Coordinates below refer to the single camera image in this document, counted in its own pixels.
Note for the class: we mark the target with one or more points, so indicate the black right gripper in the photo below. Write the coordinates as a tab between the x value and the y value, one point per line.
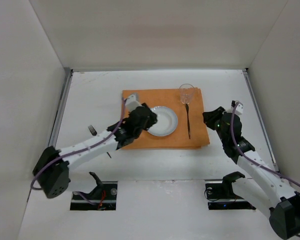
215	117

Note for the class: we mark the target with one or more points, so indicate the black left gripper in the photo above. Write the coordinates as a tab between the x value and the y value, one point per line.
147	117

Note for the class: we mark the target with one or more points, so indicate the white paper bowl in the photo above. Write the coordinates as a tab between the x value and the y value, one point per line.
167	121

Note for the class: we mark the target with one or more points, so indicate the orange cloth placemat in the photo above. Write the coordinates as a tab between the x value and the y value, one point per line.
179	138

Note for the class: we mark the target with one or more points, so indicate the black plastic knife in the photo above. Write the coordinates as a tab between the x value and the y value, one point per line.
188	120

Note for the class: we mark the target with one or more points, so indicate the clear plastic cup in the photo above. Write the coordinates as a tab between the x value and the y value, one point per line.
186	92

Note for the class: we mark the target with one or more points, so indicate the black plastic fork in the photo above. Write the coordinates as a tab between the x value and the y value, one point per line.
92	130

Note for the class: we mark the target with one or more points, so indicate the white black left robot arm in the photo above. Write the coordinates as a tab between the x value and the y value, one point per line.
51	173

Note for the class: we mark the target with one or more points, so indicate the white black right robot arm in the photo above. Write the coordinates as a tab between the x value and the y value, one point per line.
267	190

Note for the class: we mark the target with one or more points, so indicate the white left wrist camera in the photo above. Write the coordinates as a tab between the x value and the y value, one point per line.
131	102

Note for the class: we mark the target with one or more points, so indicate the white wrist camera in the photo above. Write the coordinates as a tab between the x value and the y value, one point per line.
237	107
131	102

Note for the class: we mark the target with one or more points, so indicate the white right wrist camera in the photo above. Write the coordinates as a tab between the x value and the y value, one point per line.
237	107

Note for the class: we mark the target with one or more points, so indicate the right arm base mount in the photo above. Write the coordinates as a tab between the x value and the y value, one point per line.
220	196

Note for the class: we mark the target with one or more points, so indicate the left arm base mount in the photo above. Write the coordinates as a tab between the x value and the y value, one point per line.
103	197

